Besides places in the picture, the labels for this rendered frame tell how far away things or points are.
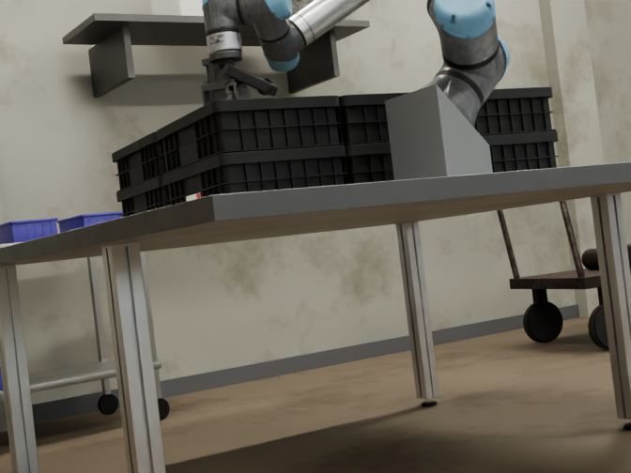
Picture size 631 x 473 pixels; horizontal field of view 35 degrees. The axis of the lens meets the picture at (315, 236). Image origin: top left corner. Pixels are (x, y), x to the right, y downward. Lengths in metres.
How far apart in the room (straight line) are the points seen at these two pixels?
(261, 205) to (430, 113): 0.56
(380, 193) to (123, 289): 0.63
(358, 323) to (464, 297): 0.74
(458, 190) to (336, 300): 3.50
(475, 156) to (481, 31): 0.24
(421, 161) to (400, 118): 0.11
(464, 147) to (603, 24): 4.90
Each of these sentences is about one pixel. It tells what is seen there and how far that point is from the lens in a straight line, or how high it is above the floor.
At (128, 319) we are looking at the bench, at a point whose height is 0.51.
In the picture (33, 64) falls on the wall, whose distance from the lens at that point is 4.69.
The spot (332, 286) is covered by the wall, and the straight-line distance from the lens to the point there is 5.21.
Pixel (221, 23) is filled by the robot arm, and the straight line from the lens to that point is 2.21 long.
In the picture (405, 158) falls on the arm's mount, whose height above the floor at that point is 0.77.
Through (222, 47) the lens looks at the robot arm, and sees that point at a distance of 2.20.
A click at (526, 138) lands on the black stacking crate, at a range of 2.46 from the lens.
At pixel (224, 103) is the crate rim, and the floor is 0.92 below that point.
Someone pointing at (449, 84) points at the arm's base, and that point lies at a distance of 2.05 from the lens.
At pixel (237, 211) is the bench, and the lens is 1.51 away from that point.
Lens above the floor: 0.60
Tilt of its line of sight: 1 degrees up
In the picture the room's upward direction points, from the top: 7 degrees counter-clockwise
